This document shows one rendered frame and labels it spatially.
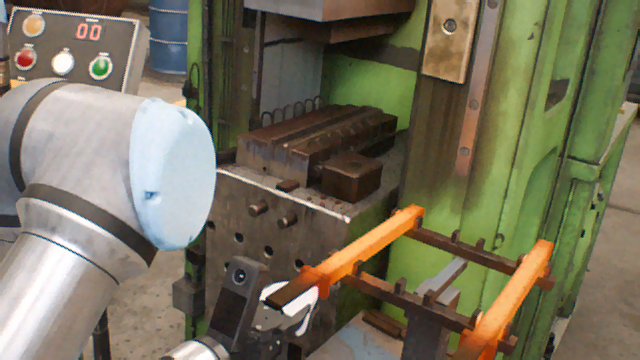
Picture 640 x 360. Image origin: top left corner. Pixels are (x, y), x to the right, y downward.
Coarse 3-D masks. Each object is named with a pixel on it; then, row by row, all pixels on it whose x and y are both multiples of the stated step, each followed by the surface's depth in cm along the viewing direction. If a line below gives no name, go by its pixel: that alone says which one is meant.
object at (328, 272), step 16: (416, 208) 111; (384, 224) 104; (400, 224) 104; (368, 240) 98; (384, 240) 100; (336, 256) 92; (352, 256) 93; (368, 256) 97; (304, 272) 86; (320, 272) 86; (336, 272) 89; (288, 288) 82; (304, 288) 82; (320, 288) 86; (272, 304) 79
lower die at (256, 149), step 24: (288, 120) 152; (312, 120) 150; (360, 120) 153; (384, 120) 155; (240, 144) 137; (264, 144) 133; (288, 144) 130; (312, 144) 133; (336, 144) 136; (288, 168) 131
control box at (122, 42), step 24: (24, 24) 143; (48, 24) 143; (72, 24) 142; (96, 24) 142; (120, 24) 141; (24, 48) 142; (48, 48) 142; (72, 48) 142; (96, 48) 141; (120, 48) 140; (144, 48) 147; (24, 72) 142; (48, 72) 141; (72, 72) 141; (120, 72) 140
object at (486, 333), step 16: (544, 240) 104; (528, 256) 98; (544, 256) 98; (528, 272) 93; (512, 288) 88; (528, 288) 91; (496, 304) 84; (512, 304) 84; (480, 320) 80; (496, 320) 80; (464, 336) 76; (480, 336) 76; (496, 336) 78; (464, 352) 72; (480, 352) 72
